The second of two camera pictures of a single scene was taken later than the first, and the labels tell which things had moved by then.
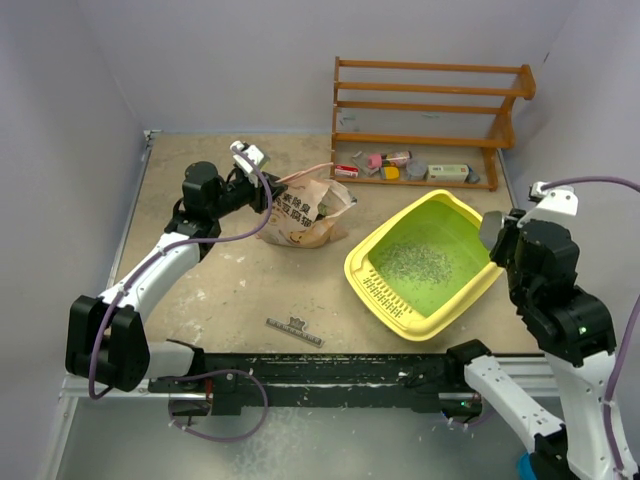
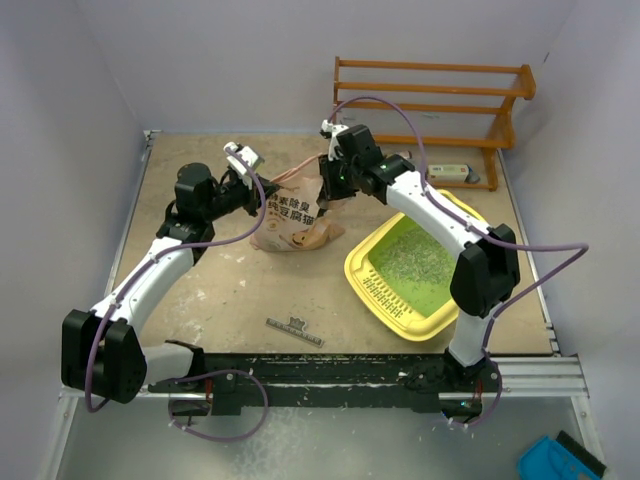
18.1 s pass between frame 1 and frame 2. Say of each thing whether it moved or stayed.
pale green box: stayed
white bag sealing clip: stayed
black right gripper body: moved
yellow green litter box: stayed
